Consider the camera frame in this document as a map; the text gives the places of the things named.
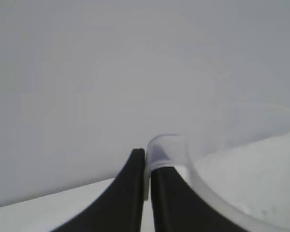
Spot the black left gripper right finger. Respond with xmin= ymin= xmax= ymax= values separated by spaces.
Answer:
xmin=150 ymin=165 xmax=234 ymax=232

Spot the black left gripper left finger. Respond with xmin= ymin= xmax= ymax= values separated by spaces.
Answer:
xmin=50 ymin=147 xmax=146 ymax=232

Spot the clear plastic measuring cup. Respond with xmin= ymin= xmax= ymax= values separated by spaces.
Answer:
xmin=143 ymin=100 xmax=290 ymax=232

